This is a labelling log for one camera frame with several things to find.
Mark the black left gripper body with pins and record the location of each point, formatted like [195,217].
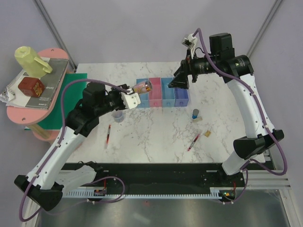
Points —
[114,100]

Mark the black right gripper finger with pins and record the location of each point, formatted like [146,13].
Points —
[174,84]
[181,75]

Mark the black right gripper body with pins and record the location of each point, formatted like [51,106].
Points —
[198,66]

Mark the pink capped clear bottle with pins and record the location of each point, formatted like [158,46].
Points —
[143,87]

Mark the blue glue stick grey cap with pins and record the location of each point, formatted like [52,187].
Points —
[195,113]

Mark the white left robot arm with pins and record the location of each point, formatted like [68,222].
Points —
[43,184]

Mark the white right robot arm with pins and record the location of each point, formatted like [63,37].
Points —
[237,73]

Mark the purple drawer box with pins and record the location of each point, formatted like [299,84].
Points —
[181,97]

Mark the clear small measuring cup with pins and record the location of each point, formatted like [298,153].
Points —
[118,116]

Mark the teal blue drawer box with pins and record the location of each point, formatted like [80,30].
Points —
[168,94]

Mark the pink drawer box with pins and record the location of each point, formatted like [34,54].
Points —
[155,95]

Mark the red pen left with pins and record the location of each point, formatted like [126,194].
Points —
[108,135]

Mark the red pen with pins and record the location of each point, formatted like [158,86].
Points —
[194,140]
[108,135]

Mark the light blue drawer box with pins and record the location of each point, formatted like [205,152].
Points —
[143,97]

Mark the green folder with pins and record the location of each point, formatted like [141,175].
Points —
[73,94]

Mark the white eraser stick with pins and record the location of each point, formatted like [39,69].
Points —
[197,119]

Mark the red pen right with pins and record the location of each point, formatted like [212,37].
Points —
[194,140]

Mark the small yellow eraser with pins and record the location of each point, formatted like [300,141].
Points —
[207,133]

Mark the grey manual book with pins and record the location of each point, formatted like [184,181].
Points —
[51,82]

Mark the red cube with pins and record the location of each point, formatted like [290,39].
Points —
[32,87]

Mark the yellow mug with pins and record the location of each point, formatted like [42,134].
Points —
[31,62]

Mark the pink tiered shelf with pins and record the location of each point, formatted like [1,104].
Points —
[30,117]

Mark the spiral notebook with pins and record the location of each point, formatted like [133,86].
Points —
[8,95]

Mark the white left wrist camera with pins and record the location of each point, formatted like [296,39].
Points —
[131,98]

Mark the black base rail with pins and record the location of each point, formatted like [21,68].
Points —
[179,177]

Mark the white cable duct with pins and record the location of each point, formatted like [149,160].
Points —
[100,193]

